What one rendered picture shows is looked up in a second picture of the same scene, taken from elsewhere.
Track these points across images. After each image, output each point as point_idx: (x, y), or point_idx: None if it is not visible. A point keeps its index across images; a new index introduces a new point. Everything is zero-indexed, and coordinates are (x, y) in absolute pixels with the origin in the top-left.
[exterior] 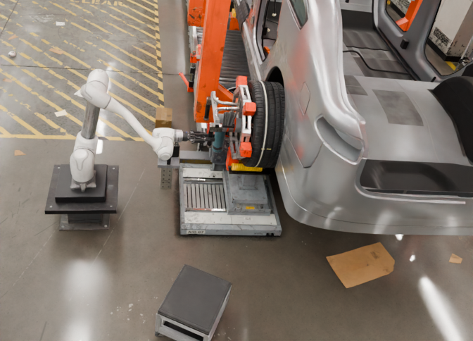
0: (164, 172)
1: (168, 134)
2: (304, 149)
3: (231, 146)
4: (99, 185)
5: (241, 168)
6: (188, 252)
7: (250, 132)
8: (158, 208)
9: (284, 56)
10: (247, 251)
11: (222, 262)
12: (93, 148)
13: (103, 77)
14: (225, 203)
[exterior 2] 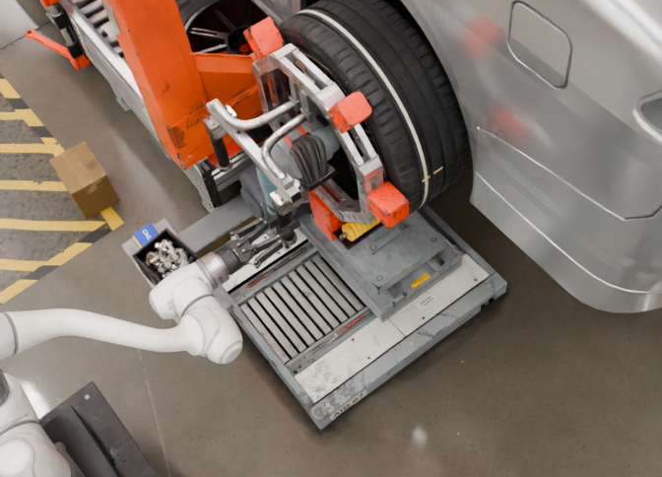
0: None
1: (195, 288)
2: (607, 175)
3: (320, 190)
4: (97, 473)
5: (368, 225)
6: (366, 459)
7: (379, 162)
8: (230, 400)
9: None
10: (471, 372)
11: (444, 434)
12: (26, 410)
13: None
14: (351, 290)
